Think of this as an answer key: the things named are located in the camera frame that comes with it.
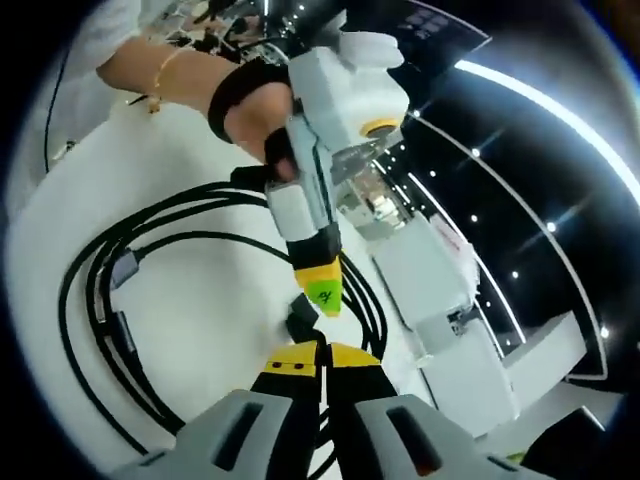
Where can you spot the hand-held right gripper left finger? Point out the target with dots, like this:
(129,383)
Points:
(225,435)

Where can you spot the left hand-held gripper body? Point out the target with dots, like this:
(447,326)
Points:
(350,95)

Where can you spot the white storage box pink contents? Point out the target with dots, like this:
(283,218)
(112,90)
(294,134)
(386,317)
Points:
(425,270)

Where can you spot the person's left hand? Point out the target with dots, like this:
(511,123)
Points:
(260,120)

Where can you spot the small black connector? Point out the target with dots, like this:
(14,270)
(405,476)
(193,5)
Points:
(302,315)

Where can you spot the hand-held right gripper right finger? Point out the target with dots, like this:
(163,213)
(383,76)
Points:
(410,435)

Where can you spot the large white storage box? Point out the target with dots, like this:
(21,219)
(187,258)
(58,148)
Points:
(465,375)

